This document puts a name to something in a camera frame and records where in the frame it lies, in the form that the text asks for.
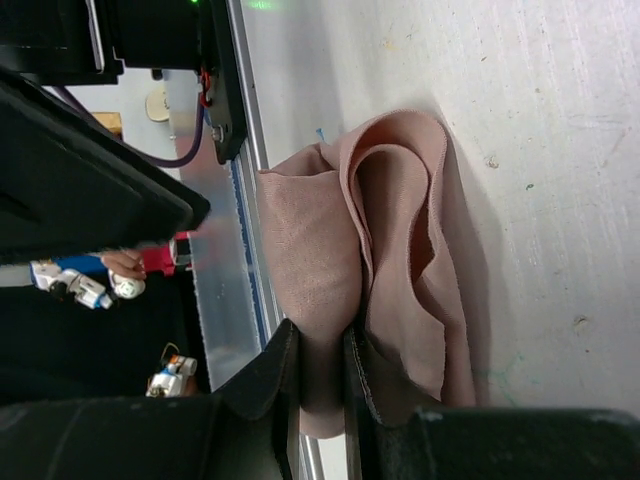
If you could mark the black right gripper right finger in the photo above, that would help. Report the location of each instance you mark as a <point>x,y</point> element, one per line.
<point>396,431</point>

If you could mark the aluminium table frame rail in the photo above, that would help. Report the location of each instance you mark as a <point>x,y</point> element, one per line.
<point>285,77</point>

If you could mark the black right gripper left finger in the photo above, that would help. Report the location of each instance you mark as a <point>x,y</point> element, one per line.
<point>246,429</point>

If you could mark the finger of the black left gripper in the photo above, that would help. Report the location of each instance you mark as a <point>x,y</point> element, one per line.
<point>70,187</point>

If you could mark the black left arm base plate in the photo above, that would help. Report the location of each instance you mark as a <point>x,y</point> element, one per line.
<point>224,100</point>

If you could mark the pink underwear cream waistband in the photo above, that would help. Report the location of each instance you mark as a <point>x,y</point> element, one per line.
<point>352,233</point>

